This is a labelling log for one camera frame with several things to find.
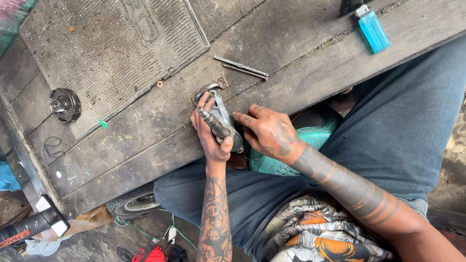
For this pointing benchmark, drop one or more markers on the person's right hand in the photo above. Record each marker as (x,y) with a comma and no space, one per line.
(273,134)

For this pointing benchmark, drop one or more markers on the person's left hand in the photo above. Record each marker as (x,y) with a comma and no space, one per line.
(211,143)

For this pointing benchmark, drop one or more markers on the grey metal part with shaft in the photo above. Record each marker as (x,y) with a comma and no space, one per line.
(222,118)

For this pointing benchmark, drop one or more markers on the green rubber sandal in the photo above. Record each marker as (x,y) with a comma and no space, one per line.
(313,136)

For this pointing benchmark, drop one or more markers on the short thin metal rod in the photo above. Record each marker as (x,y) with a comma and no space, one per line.
(245,72)

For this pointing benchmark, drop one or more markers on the long thin metal rod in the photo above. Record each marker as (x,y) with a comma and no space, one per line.
(240,66)

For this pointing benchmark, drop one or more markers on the person's foot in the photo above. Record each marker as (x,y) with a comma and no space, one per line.
(342,100)

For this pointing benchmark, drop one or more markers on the small copper washer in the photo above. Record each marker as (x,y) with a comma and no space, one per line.
(160,84)

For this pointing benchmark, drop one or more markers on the white plug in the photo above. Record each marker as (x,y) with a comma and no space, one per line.
(172,234)

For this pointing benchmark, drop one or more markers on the small black rubber wheel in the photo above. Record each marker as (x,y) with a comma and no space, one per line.
(133,204)

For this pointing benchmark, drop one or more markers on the person's printed shirt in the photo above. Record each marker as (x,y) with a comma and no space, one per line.
(313,233)

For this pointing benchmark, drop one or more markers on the green plastic scrap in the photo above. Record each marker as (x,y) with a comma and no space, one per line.
(103,123)

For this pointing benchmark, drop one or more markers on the person's blue jeans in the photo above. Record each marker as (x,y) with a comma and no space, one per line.
(393,120)

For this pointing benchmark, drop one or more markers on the red cloth item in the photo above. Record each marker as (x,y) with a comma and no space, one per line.
(151,255)

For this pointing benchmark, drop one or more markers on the grey ribbed rubber mat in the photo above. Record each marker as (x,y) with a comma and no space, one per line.
(109,58)

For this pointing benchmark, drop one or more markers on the brown cardboard piece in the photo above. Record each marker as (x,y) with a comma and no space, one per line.
(91,218)

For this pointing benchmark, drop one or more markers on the blue plastic lighter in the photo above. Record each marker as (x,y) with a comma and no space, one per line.
(372,30)

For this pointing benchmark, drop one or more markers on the round metal clutch gear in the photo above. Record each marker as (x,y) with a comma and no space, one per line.
(65,105)

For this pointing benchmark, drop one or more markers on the black and white mallet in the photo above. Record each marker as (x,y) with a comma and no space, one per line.
(47,218)

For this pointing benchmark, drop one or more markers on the white plastic bag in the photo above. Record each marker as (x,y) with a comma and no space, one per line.
(43,246)

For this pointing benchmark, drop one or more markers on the blue plastic bag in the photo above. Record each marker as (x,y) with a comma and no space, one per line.
(8,178)

